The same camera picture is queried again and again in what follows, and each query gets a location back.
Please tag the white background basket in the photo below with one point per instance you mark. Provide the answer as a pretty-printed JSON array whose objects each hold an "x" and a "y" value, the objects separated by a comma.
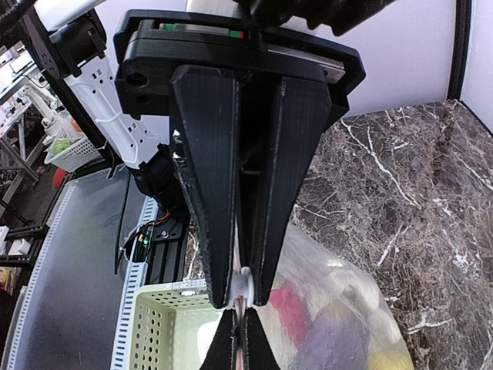
[{"x": 70, "y": 155}]

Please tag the purple eggplant toy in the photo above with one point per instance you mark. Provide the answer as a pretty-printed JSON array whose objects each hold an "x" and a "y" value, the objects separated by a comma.
[{"x": 335, "y": 340}]

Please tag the clear zip top bag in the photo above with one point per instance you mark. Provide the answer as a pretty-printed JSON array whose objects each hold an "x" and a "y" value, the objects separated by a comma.
[{"x": 325, "y": 282}]

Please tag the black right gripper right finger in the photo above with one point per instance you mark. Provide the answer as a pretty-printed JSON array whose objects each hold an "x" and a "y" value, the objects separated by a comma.
[{"x": 257, "y": 353}]

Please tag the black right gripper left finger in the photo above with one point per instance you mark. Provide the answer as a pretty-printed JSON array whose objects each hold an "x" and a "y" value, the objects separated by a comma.
[{"x": 223, "y": 349}]

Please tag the black left frame post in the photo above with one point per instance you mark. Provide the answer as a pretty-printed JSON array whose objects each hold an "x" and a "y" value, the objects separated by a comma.
[{"x": 463, "y": 17}]

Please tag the yellow bell pepper toy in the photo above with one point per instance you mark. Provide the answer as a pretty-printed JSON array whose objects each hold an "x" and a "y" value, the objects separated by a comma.
[{"x": 395, "y": 357}]

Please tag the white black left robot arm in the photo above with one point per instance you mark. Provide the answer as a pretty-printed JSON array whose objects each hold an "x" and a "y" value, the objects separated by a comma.
[{"x": 68, "y": 41}]

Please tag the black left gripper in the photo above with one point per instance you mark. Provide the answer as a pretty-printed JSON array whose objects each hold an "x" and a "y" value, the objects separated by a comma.
[{"x": 183, "y": 68}]

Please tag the green plastic basket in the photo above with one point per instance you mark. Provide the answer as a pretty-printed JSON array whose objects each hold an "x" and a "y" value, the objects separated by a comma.
[{"x": 171, "y": 326}]

